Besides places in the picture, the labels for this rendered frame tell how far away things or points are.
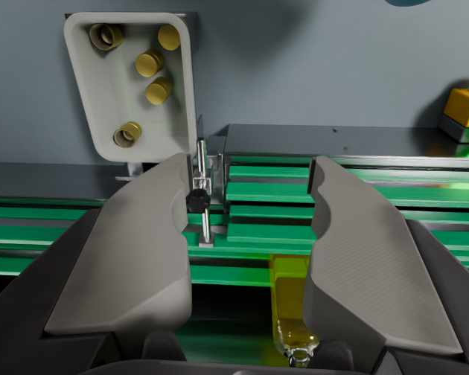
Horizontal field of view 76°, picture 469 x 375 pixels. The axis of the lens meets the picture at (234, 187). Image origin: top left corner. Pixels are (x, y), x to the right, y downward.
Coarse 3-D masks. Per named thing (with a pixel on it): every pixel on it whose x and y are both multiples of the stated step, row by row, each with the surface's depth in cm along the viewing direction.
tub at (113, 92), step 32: (64, 32) 41; (128, 32) 47; (96, 64) 48; (128, 64) 50; (96, 96) 48; (128, 96) 53; (192, 96) 45; (96, 128) 49; (160, 128) 56; (192, 128) 48; (128, 160) 52; (160, 160) 51
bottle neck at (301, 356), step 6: (300, 348) 35; (288, 354) 35; (294, 354) 34; (300, 354) 34; (306, 354) 34; (312, 354) 35; (294, 360) 34; (300, 360) 34; (306, 360) 34; (294, 366) 33; (300, 366) 33; (306, 366) 33
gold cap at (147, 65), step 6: (144, 54) 45; (150, 54) 45; (156, 54) 47; (138, 60) 45; (144, 60) 45; (150, 60) 45; (156, 60) 46; (162, 60) 48; (138, 66) 46; (144, 66) 46; (150, 66) 46; (156, 66) 46; (162, 66) 49; (144, 72) 46; (150, 72) 46; (156, 72) 47
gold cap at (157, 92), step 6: (156, 78) 50; (162, 78) 50; (150, 84) 47; (156, 84) 47; (162, 84) 48; (168, 84) 50; (150, 90) 48; (156, 90) 48; (162, 90) 48; (168, 90) 49; (150, 96) 48; (156, 96) 48; (162, 96) 48; (168, 96) 50; (156, 102) 49; (162, 102) 49
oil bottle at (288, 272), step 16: (272, 256) 46; (288, 256) 45; (304, 256) 45; (272, 272) 44; (288, 272) 42; (304, 272) 42; (272, 288) 43; (288, 288) 40; (272, 304) 42; (288, 304) 38; (272, 320) 41; (288, 320) 36; (288, 336) 35; (304, 336) 35; (288, 352) 35
